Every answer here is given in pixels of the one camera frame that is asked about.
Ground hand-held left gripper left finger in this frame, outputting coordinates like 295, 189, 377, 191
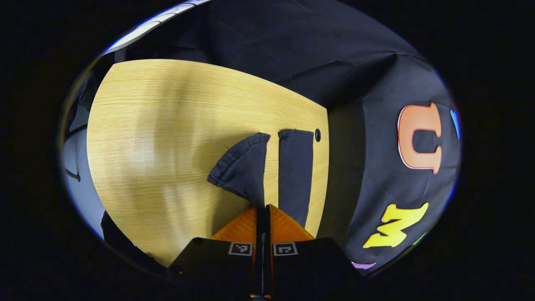
169, 205, 263, 298

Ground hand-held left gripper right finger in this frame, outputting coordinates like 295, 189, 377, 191
264, 204, 362, 298

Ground dark grey jeans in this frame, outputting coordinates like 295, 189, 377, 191
206, 129, 315, 230

